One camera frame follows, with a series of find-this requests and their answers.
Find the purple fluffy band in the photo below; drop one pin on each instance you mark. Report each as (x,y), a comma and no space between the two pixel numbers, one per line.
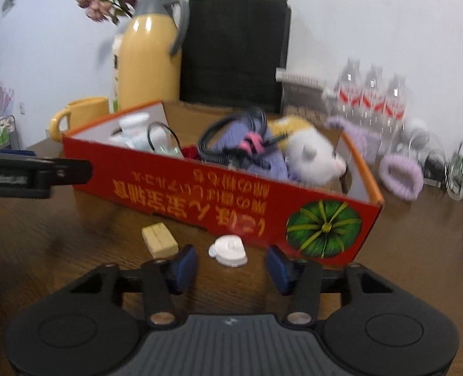
(411,172)
(356,133)

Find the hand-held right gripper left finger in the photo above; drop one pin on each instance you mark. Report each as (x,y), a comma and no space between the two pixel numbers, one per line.
(184,266)

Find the purple wall decal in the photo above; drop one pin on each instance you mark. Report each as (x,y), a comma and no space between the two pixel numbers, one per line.
(5,96)

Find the yellow white plush toy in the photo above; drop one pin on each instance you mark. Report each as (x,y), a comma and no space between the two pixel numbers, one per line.
(313,156)

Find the clear nut container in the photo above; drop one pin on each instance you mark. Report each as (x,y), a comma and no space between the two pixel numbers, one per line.
(302,102)

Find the wall socket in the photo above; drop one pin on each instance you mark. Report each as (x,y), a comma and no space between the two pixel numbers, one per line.
(22,108)

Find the yellow mug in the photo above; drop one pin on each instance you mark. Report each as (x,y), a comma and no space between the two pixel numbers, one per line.
(86,111)

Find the small white fan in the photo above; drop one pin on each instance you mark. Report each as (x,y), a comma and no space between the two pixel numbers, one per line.
(413,135)

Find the black charger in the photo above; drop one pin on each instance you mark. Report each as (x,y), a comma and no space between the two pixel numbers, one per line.
(435,168)

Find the white heart-shaped cap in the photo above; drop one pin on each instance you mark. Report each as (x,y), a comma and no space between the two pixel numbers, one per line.
(227,250)

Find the white plastic bottle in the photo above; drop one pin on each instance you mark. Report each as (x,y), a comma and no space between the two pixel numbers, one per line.
(134,125)

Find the white green carton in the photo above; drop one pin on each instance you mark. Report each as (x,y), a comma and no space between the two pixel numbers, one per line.
(116,78)

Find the red printed cardboard box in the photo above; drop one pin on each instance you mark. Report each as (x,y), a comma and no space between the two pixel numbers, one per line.
(216,199)

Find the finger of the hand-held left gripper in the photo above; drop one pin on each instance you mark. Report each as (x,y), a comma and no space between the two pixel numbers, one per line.
(73,172)

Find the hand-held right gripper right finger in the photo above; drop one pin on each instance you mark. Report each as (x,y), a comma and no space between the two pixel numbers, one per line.
(278,268)

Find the purple knitted cloth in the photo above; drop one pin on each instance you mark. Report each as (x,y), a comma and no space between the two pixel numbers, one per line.
(270,164)

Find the small red item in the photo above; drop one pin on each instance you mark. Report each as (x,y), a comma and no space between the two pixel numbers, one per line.
(190,152)

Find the yellow thermos jug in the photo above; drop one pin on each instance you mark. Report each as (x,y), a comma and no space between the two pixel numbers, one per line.
(145,66)

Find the small wooden block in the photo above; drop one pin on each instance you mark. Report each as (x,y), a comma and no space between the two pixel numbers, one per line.
(160,239)

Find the black paper bag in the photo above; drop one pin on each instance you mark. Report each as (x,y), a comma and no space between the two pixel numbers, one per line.
(231,55)

